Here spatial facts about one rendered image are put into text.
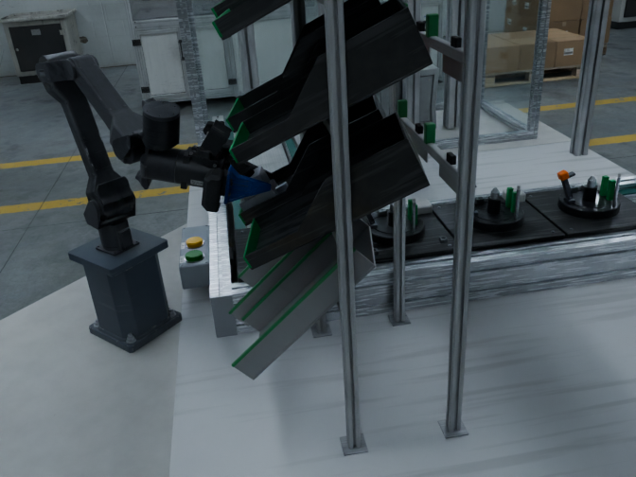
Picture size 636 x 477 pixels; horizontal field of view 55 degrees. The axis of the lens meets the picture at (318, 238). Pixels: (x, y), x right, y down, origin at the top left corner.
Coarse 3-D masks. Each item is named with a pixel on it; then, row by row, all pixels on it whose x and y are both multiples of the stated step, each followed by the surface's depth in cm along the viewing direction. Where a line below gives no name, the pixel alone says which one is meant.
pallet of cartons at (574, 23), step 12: (552, 0) 711; (564, 0) 713; (576, 0) 715; (588, 0) 717; (612, 0) 722; (552, 12) 717; (564, 12) 719; (576, 12) 722; (552, 24) 724; (564, 24) 726; (576, 24) 728
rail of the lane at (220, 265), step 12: (216, 216) 161; (228, 216) 180; (216, 228) 154; (228, 228) 163; (216, 240) 148; (228, 240) 149; (216, 252) 143; (228, 252) 142; (216, 264) 137; (228, 264) 137; (216, 276) 132; (228, 276) 132; (216, 288) 128; (228, 288) 128; (216, 300) 125; (228, 300) 126; (216, 312) 127; (216, 324) 128; (228, 324) 128
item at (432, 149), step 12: (432, 36) 88; (444, 48) 82; (456, 48) 79; (456, 60) 79; (408, 120) 106; (408, 132) 104; (420, 144) 98; (432, 144) 95; (432, 156) 93; (444, 156) 89; (444, 168) 89; (456, 168) 85; (456, 180) 84
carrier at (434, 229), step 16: (416, 208) 140; (432, 208) 152; (368, 224) 143; (384, 224) 143; (416, 224) 142; (432, 224) 146; (384, 240) 138; (416, 240) 140; (432, 240) 139; (448, 240) 139; (384, 256) 134; (416, 256) 134
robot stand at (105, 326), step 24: (96, 240) 129; (144, 240) 128; (96, 264) 120; (120, 264) 119; (144, 264) 125; (96, 288) 126; (120, 288) 123; (144, 288) 126; (96, 312) 130; (120, 312) 125; (144, 312) 128; (168, 312) 135; (120, 336) 128; (144, 336) 129
